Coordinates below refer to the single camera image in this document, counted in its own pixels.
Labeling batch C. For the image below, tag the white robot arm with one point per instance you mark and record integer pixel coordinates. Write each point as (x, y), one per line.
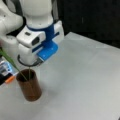
(35, 15)

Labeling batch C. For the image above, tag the brown cylindrical vase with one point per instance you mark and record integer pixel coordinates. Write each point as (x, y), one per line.
(30, 88)

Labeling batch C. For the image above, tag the orange table clamp left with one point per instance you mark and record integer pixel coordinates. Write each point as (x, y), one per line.
(9, 79)

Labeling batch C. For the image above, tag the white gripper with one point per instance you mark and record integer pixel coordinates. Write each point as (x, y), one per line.
(28, 47)

